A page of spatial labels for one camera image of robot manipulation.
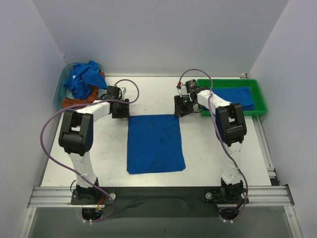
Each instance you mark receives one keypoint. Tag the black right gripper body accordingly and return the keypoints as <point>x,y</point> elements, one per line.
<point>179,109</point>

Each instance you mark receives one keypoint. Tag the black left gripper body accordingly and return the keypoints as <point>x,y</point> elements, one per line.
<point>121,112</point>

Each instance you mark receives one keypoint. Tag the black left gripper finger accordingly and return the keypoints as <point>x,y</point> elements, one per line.
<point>126,112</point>
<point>118,115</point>

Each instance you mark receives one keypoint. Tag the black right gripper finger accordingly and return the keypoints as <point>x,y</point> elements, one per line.
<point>177,99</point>
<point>178,112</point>

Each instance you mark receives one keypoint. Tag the blue towel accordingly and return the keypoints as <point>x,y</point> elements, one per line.
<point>221,97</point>
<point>154,145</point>

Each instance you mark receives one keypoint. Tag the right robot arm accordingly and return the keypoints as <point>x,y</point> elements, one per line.
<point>230,127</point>

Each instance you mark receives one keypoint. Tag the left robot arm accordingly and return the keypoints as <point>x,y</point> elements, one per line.
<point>77,134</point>

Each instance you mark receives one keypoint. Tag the pile of blue towels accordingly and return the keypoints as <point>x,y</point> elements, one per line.
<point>82,77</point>

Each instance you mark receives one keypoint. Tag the orange brown towel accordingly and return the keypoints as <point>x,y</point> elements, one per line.
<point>72,101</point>

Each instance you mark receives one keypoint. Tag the teal plastic basket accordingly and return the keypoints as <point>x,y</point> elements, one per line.
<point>61,91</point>

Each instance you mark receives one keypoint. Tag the green plastic tray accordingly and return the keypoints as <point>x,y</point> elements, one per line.
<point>260,106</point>

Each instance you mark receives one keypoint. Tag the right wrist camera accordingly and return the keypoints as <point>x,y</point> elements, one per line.
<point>191,86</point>

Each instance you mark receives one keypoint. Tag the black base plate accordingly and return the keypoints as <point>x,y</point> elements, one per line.
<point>162,202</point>

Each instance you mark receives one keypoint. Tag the aluminium frame rail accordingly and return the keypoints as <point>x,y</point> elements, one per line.
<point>50,197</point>

